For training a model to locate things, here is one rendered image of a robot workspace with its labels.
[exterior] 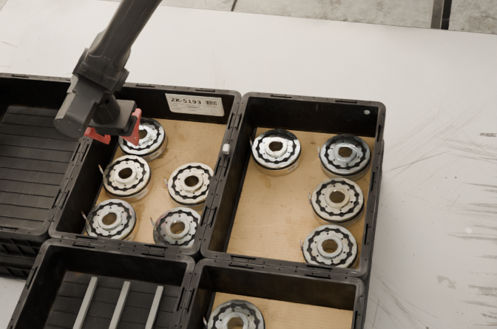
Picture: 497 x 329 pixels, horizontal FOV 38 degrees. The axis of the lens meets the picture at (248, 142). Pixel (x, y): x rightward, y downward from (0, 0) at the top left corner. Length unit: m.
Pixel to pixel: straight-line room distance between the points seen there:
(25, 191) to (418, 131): 0.90
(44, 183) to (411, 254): 0.80
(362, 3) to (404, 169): 1.53
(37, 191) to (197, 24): 0.70
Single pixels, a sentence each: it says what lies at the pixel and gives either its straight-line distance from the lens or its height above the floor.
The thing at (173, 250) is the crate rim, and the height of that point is 0.93.
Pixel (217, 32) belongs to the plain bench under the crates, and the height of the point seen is 0.70.
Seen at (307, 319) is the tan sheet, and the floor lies 0.83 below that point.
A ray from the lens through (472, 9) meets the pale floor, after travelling 3.10.
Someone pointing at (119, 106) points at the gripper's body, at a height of 1.05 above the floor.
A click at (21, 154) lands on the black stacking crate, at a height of 0.83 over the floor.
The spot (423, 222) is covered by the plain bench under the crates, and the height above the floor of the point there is 0.70.
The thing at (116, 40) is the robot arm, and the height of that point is 1.31.
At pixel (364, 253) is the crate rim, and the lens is 1.29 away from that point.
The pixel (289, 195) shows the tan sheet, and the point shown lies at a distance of 1.48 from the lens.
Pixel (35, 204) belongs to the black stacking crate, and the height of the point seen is 0.83.
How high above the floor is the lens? 2.06
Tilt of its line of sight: 51 degrees down
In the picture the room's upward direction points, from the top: 11 degrees counter-clockwise
